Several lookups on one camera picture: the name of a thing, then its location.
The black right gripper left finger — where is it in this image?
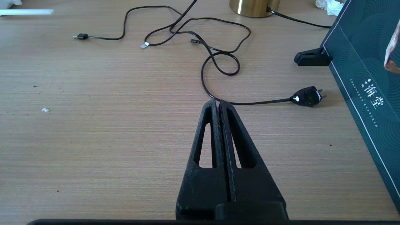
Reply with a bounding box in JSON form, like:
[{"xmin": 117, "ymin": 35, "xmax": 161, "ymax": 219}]
[{"xmin": 176, "ymin": 99, "xmax": 231, "ymax": 220}]

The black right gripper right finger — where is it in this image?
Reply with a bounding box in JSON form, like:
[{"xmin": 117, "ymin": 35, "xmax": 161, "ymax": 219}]
[{"xmin": 216, "ymin": 99, "xmax": 288, "ymax": 220}]

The white router with antennas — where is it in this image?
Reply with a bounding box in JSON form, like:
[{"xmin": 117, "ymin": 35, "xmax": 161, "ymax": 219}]
[{"xmin": 0, "ymin": 0, "xmax": 54, "ymax": 16}]

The black plastic clip stand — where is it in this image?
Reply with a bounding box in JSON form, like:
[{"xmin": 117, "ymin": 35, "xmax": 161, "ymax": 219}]
[{"xmin": 294, "ymin": 47, "xmax": 333, "ymax": 67}]

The dark teal printed box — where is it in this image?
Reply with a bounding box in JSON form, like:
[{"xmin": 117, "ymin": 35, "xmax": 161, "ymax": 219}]
[{"xmin": 321, "ymin": 0, "xmax": 400, "ymax": 213}]

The brass desk lamp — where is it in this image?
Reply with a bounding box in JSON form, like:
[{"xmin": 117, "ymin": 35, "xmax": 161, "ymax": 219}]
[{"xmin": 229, "ymin": 0, "xmax": 281, "ymax": 18}]

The brown beige object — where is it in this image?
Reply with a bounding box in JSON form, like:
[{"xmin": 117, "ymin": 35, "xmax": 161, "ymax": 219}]
[{"xmin": 384, "ymin": 21, "xmax": 400, "ymax": 74}]

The crumpled white tissue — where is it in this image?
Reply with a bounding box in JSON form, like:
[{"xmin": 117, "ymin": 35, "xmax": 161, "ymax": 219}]
[{"xmin": 315, "ymin": 0, "xmax": 345, "ymax": 16}]

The black lamp cable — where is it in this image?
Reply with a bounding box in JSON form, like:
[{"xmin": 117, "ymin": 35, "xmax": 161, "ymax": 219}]
[{"xmin": 169, "ymin": 0, "xmax": 327, "ymax": 107}]

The black cable with silver connector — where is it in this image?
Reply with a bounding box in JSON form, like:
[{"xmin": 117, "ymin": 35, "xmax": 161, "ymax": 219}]
[{"xmin": 140, "ymin": 17, "xmax": 251, "ymax": 53}]

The black lamp base cord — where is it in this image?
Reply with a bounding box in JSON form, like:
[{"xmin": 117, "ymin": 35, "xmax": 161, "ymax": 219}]
[{"xmin": 266, "ymin": 7, "xmax": 332, "ymax": 29}]

